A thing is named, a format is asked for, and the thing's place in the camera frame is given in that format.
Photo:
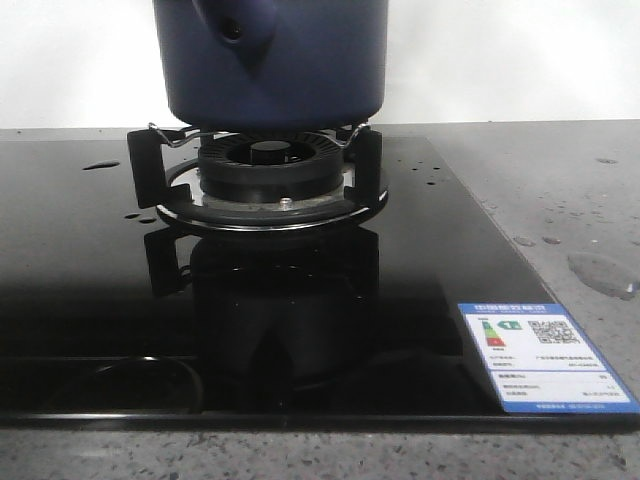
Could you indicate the black pot support grate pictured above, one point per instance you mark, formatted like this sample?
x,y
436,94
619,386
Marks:
x,y
167,178

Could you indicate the dark blue pot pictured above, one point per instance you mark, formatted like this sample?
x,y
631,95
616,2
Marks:
x,y
272,65

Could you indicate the black round gas burner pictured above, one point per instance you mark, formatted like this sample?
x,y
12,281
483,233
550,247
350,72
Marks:
x,y
263,168

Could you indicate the black glass gas stove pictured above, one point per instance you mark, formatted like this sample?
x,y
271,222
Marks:
x,y
112,319

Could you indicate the blue energy label sticker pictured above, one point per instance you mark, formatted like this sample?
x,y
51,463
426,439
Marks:
x,y
538,361

